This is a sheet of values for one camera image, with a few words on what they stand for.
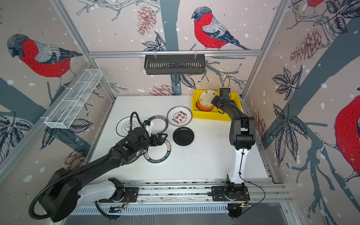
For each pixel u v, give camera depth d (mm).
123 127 1014
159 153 925
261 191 659
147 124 744
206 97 1104
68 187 400
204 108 1078
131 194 731
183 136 957
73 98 778
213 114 1038
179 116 1072
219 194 729
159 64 1070
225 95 815
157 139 730
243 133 562
